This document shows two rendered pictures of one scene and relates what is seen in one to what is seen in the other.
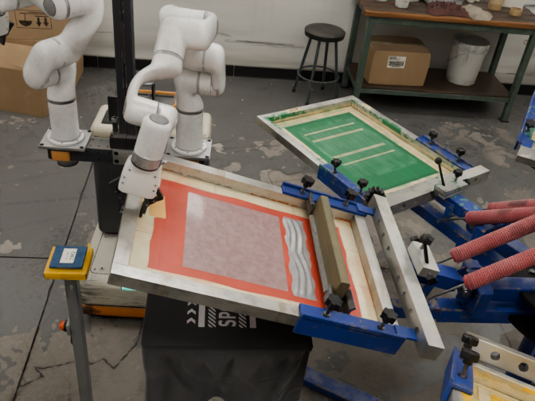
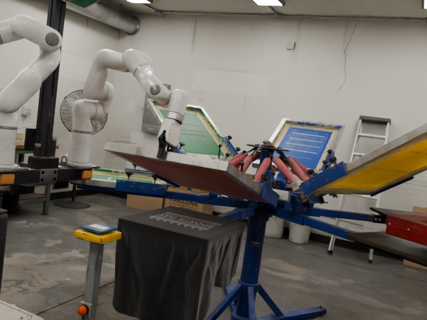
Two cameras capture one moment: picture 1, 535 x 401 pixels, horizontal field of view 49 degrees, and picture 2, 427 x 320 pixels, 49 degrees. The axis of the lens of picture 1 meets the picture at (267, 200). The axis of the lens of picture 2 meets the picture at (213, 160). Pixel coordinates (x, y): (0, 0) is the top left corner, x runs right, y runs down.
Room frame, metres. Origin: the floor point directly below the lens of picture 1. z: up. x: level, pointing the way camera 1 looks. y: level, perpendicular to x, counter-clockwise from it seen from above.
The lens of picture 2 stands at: (0.14, 1.90, 1.42)
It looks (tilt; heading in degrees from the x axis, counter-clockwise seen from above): 5 degrees down; 301
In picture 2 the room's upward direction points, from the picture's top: 8 degrees clockwise
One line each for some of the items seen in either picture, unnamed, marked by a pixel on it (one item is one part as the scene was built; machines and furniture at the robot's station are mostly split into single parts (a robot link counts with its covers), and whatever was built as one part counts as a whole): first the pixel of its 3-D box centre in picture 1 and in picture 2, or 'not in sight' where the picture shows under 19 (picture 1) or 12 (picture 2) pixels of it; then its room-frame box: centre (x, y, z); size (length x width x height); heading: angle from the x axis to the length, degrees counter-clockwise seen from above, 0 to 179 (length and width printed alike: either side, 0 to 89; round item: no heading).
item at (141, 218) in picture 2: (228, 291); (186, 220); (1.34, 0.09, 0.95); 0.48 x 0.44 x 0.01; 98
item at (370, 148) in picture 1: (385, 145); (131, 167); (2.20, -0.47, 1.05); 1.08 x 0.61 x 0.23; 38
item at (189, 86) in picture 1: (193, 87); (85, 116); (1.86, 0.30, 1.37); 0.13 x 0.10 x 0.16; 89
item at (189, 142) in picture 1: (189, 126); (77, 148); (1.88, 0.31, 1.21); 0.16 x 0.13 x 0.15; 5
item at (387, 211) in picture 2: not in sight; (352, 214); (0.95, -1.43, 0.91); 1.34 x 0.40 x 0.08; 38
